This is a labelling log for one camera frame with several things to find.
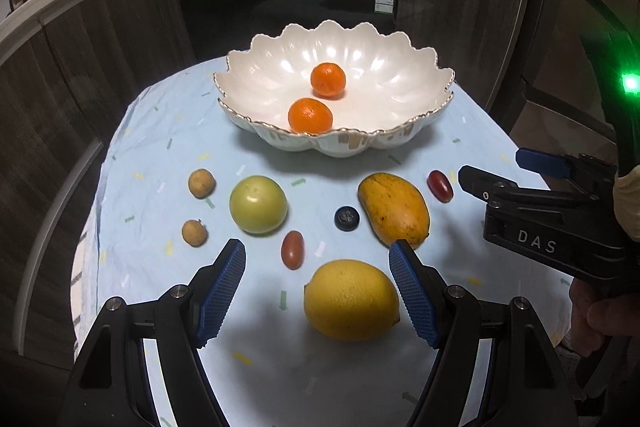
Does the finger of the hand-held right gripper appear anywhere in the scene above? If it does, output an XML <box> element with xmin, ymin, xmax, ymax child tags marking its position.
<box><xmin>516</xmin><ymin>148</ymin><xmax>615</xmax><ymax>186</ymax></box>
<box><xmin>458</xmin><ymin>164</ymin><xmax>616</xmax><ymax>215</ymax></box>

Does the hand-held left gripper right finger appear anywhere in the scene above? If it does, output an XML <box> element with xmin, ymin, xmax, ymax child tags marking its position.
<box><xmin>388</xmin><ymin>239</ymin><xmax>576</xmax><ymax>427</ymax></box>

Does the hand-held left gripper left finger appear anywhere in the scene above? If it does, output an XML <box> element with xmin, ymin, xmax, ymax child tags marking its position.
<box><xmin>70</xmin><ymin>238</ymin><xmax>247</xmax><ymax>427</ymax></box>

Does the yellow lemon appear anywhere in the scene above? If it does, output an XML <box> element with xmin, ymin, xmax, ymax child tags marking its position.
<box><xmin>303</xmin><ymin>259</ymin><xmax>401</xmax><ymax>342</ymax></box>

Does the brown longan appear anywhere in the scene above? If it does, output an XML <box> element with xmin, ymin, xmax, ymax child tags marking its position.
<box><xmin>188</xmin><ymin>169</ymin><xmax>217</xmax><ymax>198</ymax></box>
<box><xmin>181</xmin><ymin>219</ymin><xmax>208</xmax><ymax>248</ymax></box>

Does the yellow mango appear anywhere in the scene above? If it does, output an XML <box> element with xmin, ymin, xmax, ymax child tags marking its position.
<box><xmin>357</xmin><ymin>173</ymin><xmax>431</xmax><ymax>250</ymax></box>

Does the green apple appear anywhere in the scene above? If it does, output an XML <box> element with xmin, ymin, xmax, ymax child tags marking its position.
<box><xmin>229</xmin><ymin>175</ymin><xmax>289</xmax><ymax>236</ymax></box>

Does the white scalloped bowl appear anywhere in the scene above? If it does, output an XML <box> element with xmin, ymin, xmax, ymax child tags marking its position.
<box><xmin>213</xmin><ymin>19</ymin><xmax>456</xmax><ymax>158</ymax></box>

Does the person's right hand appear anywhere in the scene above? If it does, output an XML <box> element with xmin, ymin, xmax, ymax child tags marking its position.
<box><xmin>569</xmin><ymin>279</ymin><xmax>640</xmax><ymax>359</ymax></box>

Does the dark blueberry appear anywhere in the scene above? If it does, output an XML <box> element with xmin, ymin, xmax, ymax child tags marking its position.
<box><xmin>334</xmin><ymin>206</ymin><xmax>362</xmax><ymax>231</ymax></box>

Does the light blue tablecloth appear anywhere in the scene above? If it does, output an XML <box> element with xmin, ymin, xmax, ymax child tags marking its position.
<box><xmin>72</xmin><ymin>57</ymin><xmax>576</xmax><ymax>427</ymax></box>

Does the dark wood cabinet door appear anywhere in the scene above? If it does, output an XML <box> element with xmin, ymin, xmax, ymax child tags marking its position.
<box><xmin>400</xmin><ymin>0</ymin><xmax>533</xmax><ymax>118</ymax></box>

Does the orange tangerine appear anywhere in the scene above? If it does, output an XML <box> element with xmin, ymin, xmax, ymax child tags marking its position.
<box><xmin>288</xmin><ymin>98</ymin><xmax>334</xmax><ymax>135</ymax></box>
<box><xmin>310</xmin><ymin>62</ymin><xmax>347</xmax><ymax>98</ymax></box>

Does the dark wood cabinet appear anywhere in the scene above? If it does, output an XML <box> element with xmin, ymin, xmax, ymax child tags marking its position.
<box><xmin>0</xmin><ymin>0</ymin><xmax>201</xmax><ymax>358</ymax></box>

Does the black built-in dishwasher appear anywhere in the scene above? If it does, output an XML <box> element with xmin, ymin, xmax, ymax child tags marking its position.
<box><xmin>150</xmin><ymin>0</ymin><xmax>406</xmax><ymax>72</ymax></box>

